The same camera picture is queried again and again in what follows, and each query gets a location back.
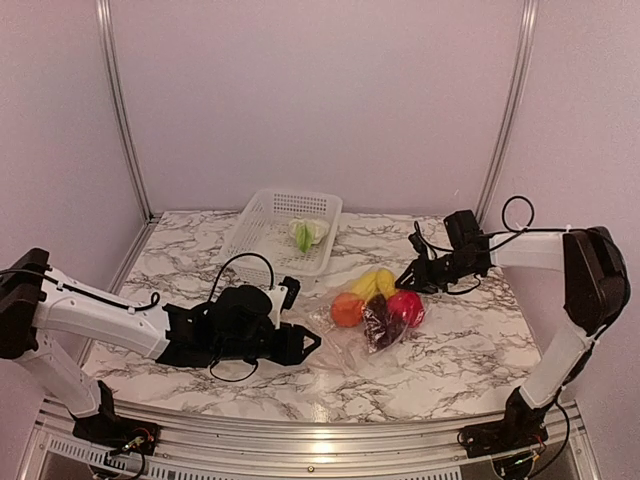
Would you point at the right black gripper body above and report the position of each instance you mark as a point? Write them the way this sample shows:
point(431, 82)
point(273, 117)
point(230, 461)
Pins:
point(442, 274)

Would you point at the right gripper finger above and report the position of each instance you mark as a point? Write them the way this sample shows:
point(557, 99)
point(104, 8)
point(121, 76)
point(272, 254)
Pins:
point(425, 288)
point(413, 275)

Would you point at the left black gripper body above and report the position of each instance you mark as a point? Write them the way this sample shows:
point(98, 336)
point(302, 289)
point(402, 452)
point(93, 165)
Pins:
point(287, 353)

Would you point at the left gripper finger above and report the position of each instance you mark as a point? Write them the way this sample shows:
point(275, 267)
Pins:
point(306, 337)
point(305, 351)

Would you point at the fake orange tomato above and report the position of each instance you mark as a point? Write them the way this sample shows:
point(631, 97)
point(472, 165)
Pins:
point(347, 310)

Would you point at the fake purple grapes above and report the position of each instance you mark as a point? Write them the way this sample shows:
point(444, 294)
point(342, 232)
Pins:
point(384, 324)

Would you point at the clear zip top bag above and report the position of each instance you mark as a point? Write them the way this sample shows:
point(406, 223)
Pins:
point(342, 349)

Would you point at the fake white cauliflower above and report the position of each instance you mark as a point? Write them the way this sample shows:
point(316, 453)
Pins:
point(307, 232)

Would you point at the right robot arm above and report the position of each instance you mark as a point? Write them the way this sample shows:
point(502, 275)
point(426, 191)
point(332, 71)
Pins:
point(590, 287)

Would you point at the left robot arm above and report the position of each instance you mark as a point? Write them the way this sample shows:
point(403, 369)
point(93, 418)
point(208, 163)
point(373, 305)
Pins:
point(242, 323)

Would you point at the fake red pepper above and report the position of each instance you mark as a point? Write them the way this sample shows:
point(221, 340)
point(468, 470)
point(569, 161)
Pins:
point(406, 306)

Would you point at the white plastic basket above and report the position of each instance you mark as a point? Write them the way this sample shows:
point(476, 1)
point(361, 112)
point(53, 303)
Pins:
point(263, 228)

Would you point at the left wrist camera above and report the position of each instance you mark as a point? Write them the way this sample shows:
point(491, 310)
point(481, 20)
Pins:
point(282, 297)

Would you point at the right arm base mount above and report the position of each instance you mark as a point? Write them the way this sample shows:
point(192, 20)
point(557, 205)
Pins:
point(505, 435)

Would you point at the left aluminium frame post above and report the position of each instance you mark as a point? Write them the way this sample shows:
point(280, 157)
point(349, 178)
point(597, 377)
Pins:
point(123, 124)

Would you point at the aluminium frame post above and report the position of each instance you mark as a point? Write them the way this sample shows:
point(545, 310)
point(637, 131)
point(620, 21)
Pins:
point(123, 124)
point(514, 97)

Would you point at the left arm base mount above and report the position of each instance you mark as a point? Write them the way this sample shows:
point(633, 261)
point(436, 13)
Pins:
point(121, 434)

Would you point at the aluminium front rail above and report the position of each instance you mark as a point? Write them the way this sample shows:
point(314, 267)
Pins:
point(198, 446)

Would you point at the right aluminium frame post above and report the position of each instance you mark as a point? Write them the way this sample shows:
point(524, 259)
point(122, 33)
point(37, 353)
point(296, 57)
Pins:
point(514, 97)

